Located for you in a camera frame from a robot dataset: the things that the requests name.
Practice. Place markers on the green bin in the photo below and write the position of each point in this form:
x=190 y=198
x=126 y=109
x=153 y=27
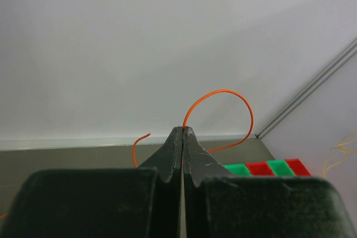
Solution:
x=238 y=169
x=280 y=168

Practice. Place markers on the red bin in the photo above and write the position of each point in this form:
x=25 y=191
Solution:
x=297 y=167
x=259 y=169

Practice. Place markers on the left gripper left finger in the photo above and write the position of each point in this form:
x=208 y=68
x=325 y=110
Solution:
x=126 y=202

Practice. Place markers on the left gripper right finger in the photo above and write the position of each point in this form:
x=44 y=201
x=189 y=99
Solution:
x=221 y=204

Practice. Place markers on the right aluminium frame post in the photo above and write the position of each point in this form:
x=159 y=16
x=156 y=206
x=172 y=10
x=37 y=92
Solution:
x=342 y=58

